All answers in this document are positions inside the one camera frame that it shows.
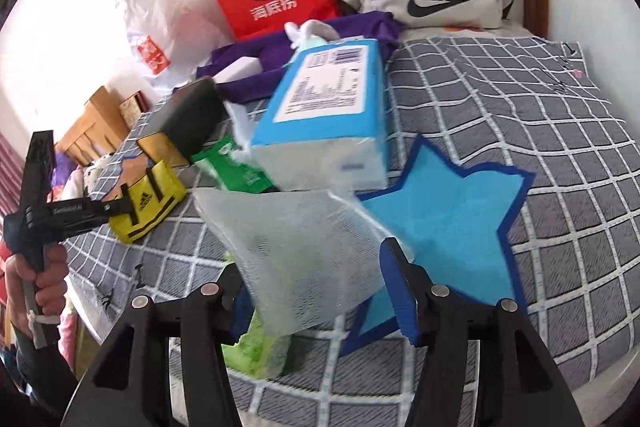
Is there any purple towel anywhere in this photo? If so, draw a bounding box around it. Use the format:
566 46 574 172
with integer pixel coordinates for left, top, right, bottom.
195 12 403 102

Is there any dark green wipes packet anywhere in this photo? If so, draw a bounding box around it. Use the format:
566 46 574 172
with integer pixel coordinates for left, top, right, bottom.
192 136 273 194

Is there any purple plush toy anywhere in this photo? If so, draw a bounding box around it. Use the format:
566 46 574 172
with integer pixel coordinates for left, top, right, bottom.
54 162 76 194

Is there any person's left hand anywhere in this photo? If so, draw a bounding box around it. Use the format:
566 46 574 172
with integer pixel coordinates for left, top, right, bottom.
6 247 68 333

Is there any white mesh cloth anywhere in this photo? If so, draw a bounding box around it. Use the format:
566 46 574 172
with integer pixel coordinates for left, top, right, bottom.
192 188 416 338

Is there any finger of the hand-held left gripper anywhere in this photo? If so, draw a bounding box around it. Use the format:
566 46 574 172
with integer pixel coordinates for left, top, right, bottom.
146 168 166 206
120 184 138 228

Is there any grey checkered star blanket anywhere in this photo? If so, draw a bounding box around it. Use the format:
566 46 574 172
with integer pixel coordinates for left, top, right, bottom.
65 34 626 427

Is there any person's left forearm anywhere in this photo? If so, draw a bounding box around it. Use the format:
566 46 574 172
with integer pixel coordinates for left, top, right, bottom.
0 324 78 410

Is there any white work glove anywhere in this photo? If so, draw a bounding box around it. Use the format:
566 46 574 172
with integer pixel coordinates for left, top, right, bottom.
284 19 346 50

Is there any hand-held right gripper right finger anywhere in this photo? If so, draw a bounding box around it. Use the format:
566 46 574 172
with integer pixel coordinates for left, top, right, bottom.
380 237 585 427

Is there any white plastic shopping bag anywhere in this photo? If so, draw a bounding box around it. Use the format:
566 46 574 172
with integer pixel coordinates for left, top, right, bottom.
120 0 236 90

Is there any yellow pouch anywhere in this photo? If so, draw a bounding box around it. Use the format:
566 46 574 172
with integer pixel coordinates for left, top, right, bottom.
109 159 188 245

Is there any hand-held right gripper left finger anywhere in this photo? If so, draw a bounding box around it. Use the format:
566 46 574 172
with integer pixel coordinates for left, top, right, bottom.
62 263 246 427

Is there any white patterned cloth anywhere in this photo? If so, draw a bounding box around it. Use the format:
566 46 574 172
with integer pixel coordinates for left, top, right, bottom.
85 154 122 188

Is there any dark rectangular box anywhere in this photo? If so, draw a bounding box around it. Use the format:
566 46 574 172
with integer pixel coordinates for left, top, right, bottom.
137 77 228 168

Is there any blue tissue pack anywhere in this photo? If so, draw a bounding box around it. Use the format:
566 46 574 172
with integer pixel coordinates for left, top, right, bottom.
249 38 391 192

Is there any wooden headboard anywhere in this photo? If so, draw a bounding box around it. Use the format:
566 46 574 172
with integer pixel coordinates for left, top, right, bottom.
55 86 133 168

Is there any white block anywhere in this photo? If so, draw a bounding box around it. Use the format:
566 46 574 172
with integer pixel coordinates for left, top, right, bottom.
212 55 266 85

